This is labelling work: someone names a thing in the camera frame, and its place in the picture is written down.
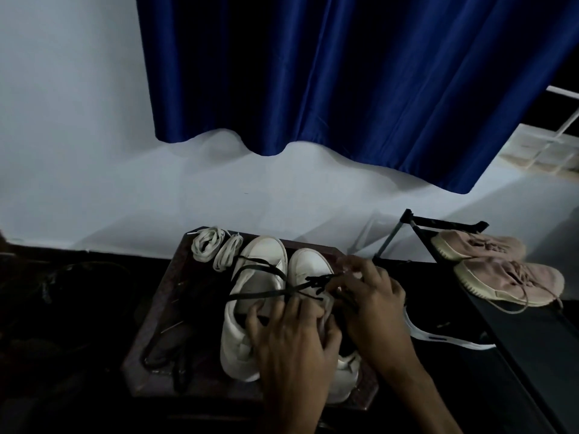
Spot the person's left hand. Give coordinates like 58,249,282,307
245,295,343,421

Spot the person's right hand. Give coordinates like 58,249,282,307
326,255,422,381

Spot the person's right forearm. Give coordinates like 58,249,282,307
384,360,463,434

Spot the black sneaker white sole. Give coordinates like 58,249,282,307
402,306,497,352

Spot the pink sneaker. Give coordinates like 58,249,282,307
430,228,528,263
453,257,567,314

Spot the dark brown plastic stool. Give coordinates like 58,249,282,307
120,226,381,410

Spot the black shoe rack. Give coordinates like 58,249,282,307
372,208,579,434

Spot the white window grille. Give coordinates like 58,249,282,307
496,84,579,178

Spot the blue curtain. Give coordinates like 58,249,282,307
134,0,579,195

